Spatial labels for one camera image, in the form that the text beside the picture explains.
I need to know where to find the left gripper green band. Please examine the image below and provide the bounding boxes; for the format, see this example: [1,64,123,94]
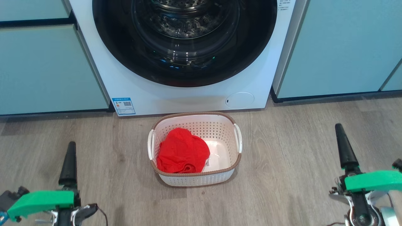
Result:
[7,141,98,226]

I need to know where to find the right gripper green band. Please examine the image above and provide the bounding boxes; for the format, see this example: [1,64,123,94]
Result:
[329,123,402,226]

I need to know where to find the red garment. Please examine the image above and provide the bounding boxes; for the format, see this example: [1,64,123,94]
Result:
[156,127,210,174]

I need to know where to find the washing machine glass door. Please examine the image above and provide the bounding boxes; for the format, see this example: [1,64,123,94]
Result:
[92,0,278,88]

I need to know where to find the white cloth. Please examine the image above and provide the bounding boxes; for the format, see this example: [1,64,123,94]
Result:
[202,153,221,172]

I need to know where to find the teal cabinet door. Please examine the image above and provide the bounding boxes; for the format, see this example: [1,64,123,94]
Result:
[278,0,402,99]
[0,24,109,115]
[381,62,402,92]

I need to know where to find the white front-load washing machine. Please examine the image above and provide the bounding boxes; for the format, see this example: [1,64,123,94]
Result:
[68,0,310,116]

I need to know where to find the steel washer drum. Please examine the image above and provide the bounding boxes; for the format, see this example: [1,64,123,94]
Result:
[148,0,226,40]

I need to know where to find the blue energy label sticker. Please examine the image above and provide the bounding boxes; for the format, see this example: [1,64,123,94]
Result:
[112,97,136,116]

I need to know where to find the round white filter cover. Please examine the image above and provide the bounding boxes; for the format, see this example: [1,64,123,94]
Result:
[225,92,254,110]

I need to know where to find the white perforated laundry basket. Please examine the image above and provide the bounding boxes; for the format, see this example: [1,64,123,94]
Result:
[148,111,243,187]

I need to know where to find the teal cabinet drawer front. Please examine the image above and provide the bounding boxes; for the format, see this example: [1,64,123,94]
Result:
[0,0,71,22]

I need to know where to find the thin black left cable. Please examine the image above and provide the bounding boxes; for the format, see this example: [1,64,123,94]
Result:
[96,204,109,226]

